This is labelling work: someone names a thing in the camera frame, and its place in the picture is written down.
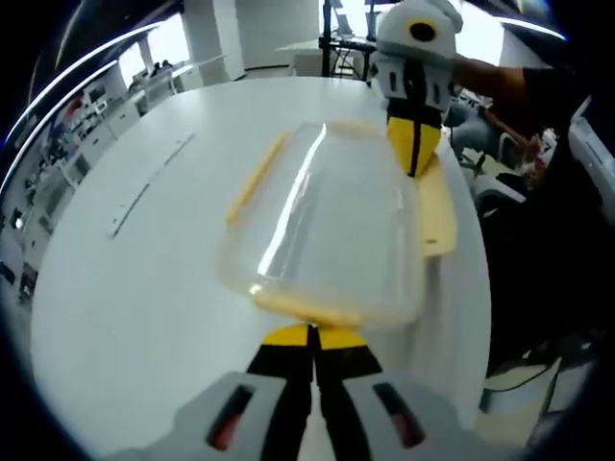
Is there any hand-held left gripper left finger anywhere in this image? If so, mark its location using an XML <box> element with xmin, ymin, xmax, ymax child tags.
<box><xmin>103</xmin><ymin>324</ymin><xmax>319</xmax><ymax>461</ymax></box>

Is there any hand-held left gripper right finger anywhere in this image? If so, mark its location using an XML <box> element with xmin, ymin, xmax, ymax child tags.
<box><xmin>314</xmin><ymin>326</ymin><xmax>518</xmax><ymax>461</ymax></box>

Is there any transparent lid with yellow latches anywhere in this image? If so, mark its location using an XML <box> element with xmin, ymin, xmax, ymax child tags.
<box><xmin>216</xmin><ymin>118</ymin><xmax>460</xmax><ymax>333</ymax></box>

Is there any transparent storage box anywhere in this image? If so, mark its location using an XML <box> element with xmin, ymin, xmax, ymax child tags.
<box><xmin>216</xmin><ymin>122</ymin><xmax>428</xmax><ymax>333</ymax></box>

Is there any grey office chair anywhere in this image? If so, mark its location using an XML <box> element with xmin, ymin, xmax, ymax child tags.
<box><xmin>450</xmin><ymin>101</ymin><xmax>529</xmax><ymax>170</ymax></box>

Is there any open laptop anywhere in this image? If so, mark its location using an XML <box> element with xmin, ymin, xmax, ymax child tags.
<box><xmin>334</xmin><ymin>10</ymin><xmax>359</xmax><ymax>42</ymax></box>

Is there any black tripod stand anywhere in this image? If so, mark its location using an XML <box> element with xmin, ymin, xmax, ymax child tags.
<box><xmin>317</xmin><ymin>0</ymin><xmax>383</xmax><ymax>90</ymax></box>

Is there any person's black clothing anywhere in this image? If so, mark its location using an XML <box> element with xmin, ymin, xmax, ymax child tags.
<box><xmin>480</xmin><ymin>66</ymin><xmax>615</xmax><ymax>378</ymax></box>

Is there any white chair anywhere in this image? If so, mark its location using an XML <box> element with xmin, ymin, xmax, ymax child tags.
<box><xmin>568</xmin><ymin>94</ymin><xmax>615</xmax><ymax>196</ymax></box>

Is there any long curved ceiling light strip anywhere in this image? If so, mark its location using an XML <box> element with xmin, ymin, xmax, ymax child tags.
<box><xmin>0</xmin><ymin>21</ymin><xmax>162</xmax><ymax>145</ymax></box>

